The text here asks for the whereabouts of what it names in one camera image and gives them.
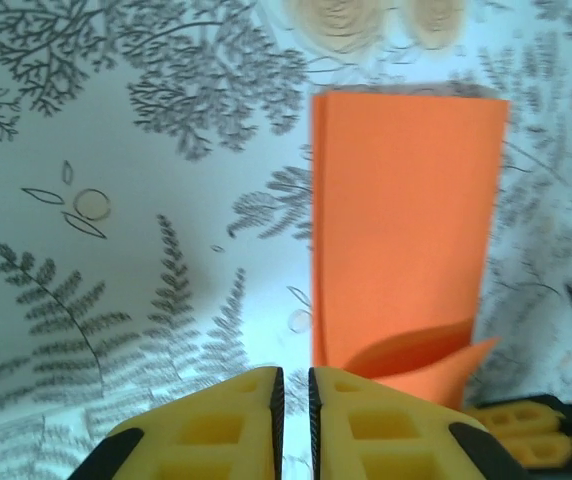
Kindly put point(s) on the floral patterned table mat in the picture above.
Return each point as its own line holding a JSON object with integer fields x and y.
{"x": 116, "y": 150}

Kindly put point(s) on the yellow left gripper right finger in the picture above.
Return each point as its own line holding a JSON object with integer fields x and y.
{"x": 381, "y": 445}

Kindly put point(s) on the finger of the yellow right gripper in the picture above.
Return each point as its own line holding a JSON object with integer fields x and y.
{"x": 541, "y": 447}
{"x": 516, "y": 417}

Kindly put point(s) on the orange paper sheet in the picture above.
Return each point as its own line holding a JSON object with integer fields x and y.
{"x": 401, "y": 200}

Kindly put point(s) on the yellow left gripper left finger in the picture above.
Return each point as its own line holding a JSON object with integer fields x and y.
{"x": 216, "y": 440}

